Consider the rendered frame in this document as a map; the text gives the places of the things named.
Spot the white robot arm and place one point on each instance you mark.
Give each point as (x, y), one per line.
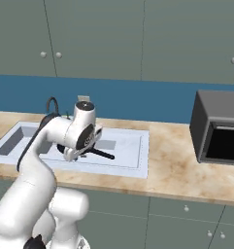
(31, 194)

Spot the grey-green cupboard door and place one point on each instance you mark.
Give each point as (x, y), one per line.
(189, 39)
(115, 231)
(230, 238)
(180, 233)
(18, 35)
(99, 39)

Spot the small green object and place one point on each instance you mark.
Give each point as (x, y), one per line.
(67, 114)

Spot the grey-green lower cupboard door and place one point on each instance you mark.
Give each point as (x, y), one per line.
(230, 238)
(180, 233)
(115, 231)

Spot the grey-green upper cupboard door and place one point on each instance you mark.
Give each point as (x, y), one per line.
(189, 39)
(99, 39)
(18, 35)

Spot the dark grey microwave oven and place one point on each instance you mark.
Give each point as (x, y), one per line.
(215, 129)

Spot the grey-green drawer front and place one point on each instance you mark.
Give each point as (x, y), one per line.
(118, 202)
(186, 207)

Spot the pale wall socket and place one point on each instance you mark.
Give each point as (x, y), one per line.
(83, 98)

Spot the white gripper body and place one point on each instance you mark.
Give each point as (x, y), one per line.
(71, 154)

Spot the white sink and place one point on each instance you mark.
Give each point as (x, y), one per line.
(128, 152)

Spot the black curved tap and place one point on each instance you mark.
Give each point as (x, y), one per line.
(50, 101)

